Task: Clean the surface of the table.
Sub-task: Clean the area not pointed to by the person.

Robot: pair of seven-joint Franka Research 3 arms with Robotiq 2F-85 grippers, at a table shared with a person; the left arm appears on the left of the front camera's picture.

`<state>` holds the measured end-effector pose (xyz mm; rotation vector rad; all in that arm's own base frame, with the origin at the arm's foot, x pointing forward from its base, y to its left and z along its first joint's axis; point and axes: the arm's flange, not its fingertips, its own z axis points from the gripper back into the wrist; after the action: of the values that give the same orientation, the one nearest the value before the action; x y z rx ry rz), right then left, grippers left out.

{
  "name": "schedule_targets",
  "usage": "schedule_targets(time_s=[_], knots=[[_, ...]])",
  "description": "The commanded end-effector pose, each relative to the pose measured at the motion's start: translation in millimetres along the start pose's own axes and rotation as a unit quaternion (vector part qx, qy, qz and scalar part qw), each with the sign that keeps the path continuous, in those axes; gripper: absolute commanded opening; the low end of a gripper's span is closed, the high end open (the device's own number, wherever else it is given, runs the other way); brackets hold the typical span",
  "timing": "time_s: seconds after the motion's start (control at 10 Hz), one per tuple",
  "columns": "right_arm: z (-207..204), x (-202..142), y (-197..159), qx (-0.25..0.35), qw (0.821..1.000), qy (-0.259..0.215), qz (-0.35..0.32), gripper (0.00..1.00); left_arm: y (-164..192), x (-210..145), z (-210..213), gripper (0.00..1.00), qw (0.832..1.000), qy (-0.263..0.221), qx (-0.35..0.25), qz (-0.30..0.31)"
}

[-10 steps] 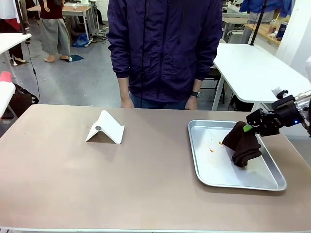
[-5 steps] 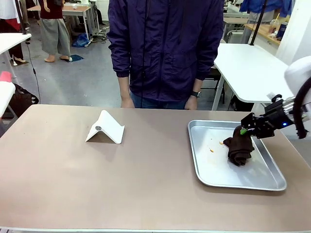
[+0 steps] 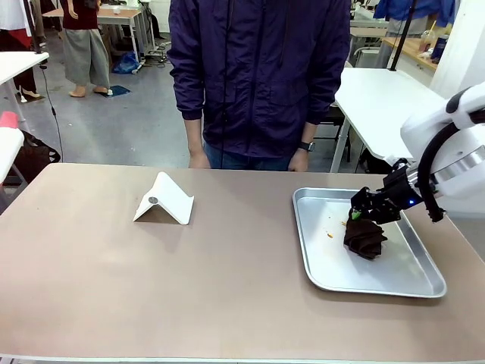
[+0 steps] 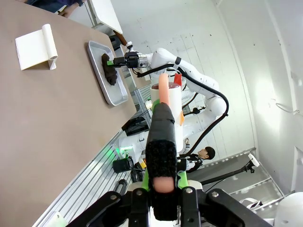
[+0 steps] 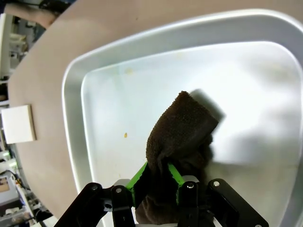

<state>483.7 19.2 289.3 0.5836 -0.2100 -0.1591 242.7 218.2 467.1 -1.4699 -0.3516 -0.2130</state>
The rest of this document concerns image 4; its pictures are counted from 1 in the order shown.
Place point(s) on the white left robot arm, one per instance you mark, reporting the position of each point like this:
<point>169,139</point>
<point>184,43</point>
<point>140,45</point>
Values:
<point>291,212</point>

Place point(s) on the person's left hand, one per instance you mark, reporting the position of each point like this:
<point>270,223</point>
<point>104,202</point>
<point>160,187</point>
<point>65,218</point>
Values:
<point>64,11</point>

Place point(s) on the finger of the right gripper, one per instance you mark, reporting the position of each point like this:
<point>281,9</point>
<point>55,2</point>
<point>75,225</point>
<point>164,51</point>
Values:
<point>119,59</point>
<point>118,64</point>

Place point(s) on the white camera on boom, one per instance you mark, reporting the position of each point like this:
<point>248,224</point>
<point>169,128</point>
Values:
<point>252,161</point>

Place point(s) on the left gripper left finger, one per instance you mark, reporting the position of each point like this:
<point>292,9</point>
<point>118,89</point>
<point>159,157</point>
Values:
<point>111,203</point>

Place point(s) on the white curved device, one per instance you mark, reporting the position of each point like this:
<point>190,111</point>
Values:
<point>251,203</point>

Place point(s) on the black controller box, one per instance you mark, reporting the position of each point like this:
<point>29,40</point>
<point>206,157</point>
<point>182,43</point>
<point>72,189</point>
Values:
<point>137,125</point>

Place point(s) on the large white table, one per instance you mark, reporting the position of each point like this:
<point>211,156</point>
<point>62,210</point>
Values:
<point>106,14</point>

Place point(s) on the dark brown towel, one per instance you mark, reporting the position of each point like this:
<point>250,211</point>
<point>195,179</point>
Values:
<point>109,71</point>

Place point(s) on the white lint roller stand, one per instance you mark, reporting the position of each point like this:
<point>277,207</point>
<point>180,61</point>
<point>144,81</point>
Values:
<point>33,49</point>

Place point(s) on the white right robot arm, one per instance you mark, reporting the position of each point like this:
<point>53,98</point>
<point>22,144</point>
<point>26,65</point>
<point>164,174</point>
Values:
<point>163,55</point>

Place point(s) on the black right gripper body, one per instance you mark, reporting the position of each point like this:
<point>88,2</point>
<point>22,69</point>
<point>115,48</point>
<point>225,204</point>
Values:
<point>131,60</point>

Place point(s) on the person in navy jacket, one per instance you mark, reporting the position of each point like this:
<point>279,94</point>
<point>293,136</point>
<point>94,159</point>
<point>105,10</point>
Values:
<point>59,2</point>

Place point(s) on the person with black hair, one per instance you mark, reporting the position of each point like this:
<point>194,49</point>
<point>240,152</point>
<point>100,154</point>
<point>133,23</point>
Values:
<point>203,157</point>

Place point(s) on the silver metal tray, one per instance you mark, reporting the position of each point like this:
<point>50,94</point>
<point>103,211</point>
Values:
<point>113,94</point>

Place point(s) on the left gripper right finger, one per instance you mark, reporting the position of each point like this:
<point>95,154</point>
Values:
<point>217,203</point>

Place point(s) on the red tag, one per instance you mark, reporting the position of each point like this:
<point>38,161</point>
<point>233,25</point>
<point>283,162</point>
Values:
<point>177,79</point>

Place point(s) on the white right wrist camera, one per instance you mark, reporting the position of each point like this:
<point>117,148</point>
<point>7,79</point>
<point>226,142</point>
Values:
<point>129,44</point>

